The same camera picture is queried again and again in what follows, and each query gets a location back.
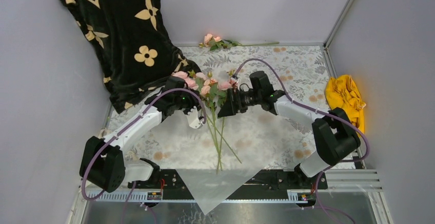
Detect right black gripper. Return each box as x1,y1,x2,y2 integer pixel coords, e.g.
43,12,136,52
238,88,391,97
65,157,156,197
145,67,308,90
217,88,262,118

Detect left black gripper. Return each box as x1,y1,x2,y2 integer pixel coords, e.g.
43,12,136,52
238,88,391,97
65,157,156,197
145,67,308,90
173,88,202,118

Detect pink fake flower bouquet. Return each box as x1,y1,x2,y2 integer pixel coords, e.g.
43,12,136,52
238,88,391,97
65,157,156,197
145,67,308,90
172,70,241,173

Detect single pink flower stem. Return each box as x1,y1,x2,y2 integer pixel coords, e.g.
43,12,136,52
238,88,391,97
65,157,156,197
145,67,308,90
198,33,280,51

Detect white translucent wrapping paper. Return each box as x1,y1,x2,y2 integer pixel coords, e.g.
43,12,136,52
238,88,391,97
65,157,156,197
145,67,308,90
149,71,307,216

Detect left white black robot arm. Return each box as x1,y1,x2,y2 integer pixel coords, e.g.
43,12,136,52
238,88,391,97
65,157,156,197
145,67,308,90
79,77,207,193

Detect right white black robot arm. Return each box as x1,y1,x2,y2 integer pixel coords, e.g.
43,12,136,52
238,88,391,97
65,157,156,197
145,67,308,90
217,71,361,189

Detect black blanket with cream flowers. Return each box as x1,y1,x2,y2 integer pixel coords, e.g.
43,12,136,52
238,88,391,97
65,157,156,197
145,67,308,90
60,0,200,113

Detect floral patterned table mat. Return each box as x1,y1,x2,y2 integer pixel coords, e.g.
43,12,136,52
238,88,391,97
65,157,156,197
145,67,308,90
126,46,329,169

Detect yellow cloth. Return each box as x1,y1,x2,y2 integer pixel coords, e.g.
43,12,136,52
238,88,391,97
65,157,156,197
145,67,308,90
325,75,366,133

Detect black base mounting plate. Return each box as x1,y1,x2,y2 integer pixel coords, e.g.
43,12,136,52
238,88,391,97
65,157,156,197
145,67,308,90
134,169,317,201

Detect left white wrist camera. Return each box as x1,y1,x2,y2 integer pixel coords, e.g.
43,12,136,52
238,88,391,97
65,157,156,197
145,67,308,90
185,106,203,129

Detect aluminium frame rail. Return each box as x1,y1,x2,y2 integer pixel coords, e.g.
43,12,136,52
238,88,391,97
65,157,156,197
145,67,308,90
86,169,390,223

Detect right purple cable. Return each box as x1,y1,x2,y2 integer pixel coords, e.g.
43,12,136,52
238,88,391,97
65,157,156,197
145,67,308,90
232,58,371,224

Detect purple cable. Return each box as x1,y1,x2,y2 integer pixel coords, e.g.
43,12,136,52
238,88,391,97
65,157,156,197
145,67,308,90
232,58,371,224
81,87,208,224

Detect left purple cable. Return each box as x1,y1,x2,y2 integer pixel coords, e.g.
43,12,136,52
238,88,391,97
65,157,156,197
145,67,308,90
81,87,208,224

